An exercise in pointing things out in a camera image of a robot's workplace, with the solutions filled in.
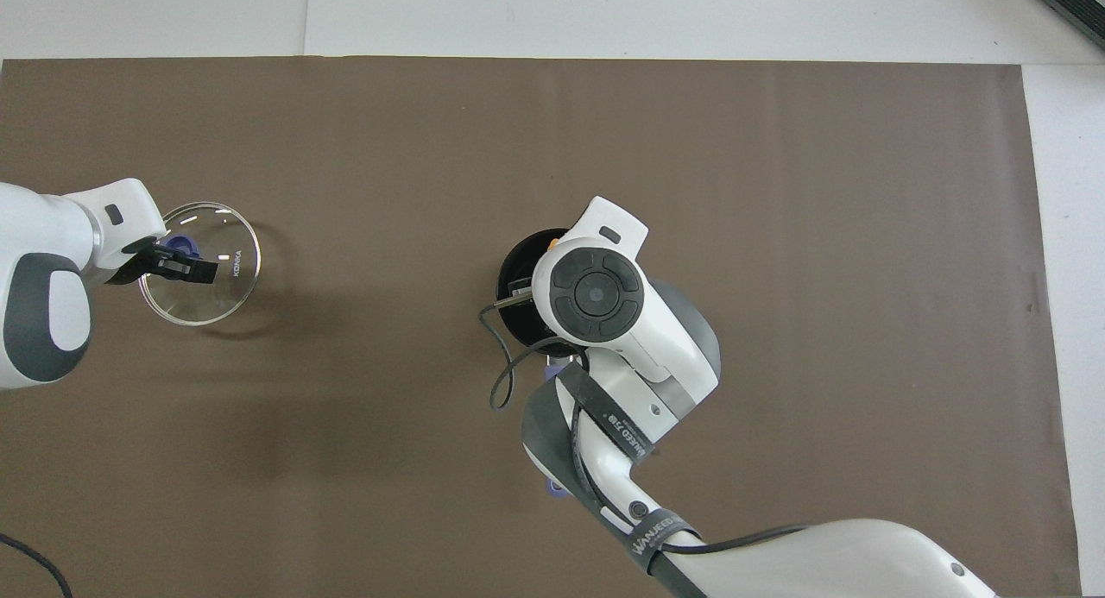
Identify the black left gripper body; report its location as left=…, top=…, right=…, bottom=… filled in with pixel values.
left=105, top=234, right=170, bottom=286

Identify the glass pot lid blue knob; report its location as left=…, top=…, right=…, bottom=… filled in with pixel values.
left=138, top=201, right=262, bottom=327

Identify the brown table mat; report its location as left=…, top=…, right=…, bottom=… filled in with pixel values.
left=0, top=57, right=1082, bottom=598

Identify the dark blue saucepan purple handle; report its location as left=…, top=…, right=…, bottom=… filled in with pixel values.
left=496, top=227, right=605, bottom=499

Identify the black velcro cable strap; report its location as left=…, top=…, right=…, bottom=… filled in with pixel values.
left=626, top=509, right=702, bottom=575
left=561, top=362, right=654, bottom=463

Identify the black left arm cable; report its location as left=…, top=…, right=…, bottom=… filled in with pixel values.
left=0, top=533, right=74, bottom=598

